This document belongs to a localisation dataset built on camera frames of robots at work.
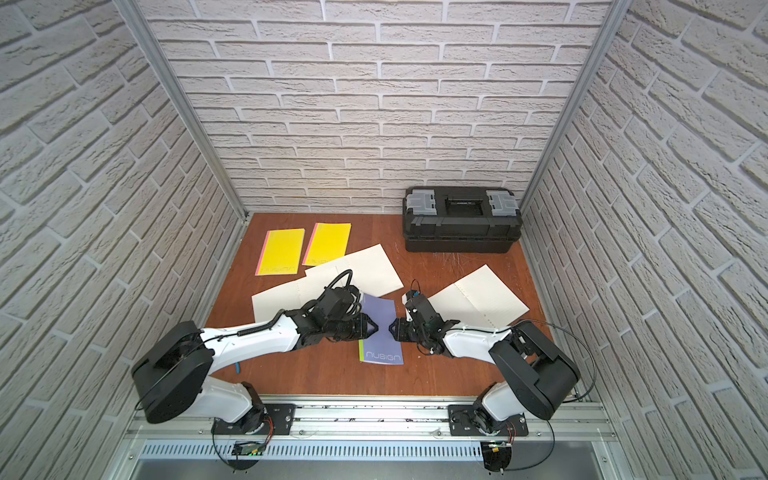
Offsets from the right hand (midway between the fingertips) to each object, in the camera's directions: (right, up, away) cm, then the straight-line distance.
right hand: (396, 331), depth 89 cm
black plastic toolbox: (+19, +35, +7) cm, 40 cm away
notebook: (-42, +24, +18) cm, 52 cm away
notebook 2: (-25, +28, +21) cm, 43 cm away
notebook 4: (-4, -3, -6) cm, 8 cm away
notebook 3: (-36, +9, +8) cm, 38 cm away
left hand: (-5, +3, -7) cm, 9 cm away
